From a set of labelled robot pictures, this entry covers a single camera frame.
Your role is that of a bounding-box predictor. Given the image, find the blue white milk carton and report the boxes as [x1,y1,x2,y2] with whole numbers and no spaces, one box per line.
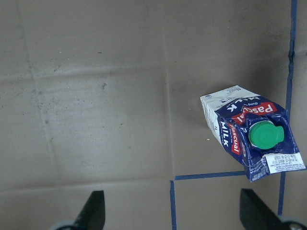
[200,85,306,182]

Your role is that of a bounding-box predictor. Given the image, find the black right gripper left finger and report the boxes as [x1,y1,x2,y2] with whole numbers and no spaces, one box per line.
[72,190,106,230]

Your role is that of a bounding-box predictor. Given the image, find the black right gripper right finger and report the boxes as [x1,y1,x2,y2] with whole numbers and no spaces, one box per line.
[239,189,287,230]

